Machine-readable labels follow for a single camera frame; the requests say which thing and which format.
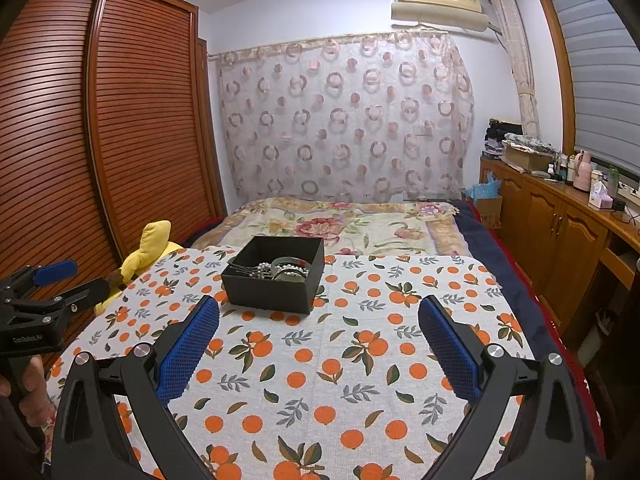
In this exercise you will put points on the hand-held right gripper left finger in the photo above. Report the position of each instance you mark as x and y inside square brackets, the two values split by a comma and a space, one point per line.
[187, 355]

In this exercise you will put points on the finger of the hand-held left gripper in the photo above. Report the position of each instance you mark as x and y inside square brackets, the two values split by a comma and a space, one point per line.
[80, 297]
[57, 270]

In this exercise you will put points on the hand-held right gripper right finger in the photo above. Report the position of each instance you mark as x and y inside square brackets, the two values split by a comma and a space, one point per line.
[452, 355]

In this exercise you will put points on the black square box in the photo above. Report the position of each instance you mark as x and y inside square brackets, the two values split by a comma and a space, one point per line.
[270, 292]

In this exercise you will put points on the pile of mixed jewelry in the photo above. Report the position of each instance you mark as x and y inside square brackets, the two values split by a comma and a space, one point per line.
[280, 267]

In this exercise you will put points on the person's left hand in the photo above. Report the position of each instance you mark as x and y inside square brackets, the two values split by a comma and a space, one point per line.
[35, 380]

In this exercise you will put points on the yellow plush toy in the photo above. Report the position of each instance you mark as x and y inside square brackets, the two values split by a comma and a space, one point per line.
[150, 245]

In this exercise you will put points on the dark blue quilt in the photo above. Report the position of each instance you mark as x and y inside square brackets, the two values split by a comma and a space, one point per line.
[505, 270]

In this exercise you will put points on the orange fruit print cloth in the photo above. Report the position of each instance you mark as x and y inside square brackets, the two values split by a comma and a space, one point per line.
[320, 340]

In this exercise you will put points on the small brown cardboard box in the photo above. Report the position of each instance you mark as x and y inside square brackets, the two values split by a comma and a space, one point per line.
[490, 212]

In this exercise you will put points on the white waste bin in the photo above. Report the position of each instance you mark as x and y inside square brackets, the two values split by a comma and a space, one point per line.
[600, 332]

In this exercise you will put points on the wooden side cabinet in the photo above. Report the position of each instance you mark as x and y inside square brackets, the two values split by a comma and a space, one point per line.
[540, 220]

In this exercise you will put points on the floral bedspread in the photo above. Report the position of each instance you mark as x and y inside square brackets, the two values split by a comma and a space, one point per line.
[350, 225]

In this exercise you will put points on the blue gift bag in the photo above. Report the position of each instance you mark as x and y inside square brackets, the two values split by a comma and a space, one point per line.
[482, 190]

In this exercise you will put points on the wooden slatted wardrobe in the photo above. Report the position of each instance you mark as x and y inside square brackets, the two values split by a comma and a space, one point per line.
[140, 110]

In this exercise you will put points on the cardboard box with cloth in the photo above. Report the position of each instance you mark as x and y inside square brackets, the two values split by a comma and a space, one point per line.
[525, 157]

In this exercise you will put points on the pink tissue box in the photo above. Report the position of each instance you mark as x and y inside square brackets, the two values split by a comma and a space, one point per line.
[599, 199]

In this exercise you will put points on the pink thermos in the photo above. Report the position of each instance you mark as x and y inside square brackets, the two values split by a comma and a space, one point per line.
[582, 175]

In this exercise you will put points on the stack of folded clothes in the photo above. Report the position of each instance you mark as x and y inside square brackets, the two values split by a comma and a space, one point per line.
[497, 135]

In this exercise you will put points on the green bottle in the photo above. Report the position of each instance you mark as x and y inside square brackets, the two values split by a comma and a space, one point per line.
[613, 182]

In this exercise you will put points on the white power strip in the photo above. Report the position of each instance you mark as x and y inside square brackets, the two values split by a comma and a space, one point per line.
[631, 192]

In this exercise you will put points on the beige patterned side curtain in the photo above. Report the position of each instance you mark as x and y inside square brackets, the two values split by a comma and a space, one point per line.
[520, 60]

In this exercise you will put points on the grey window blind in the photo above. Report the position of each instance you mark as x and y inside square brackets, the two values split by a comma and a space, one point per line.
[600, 85]

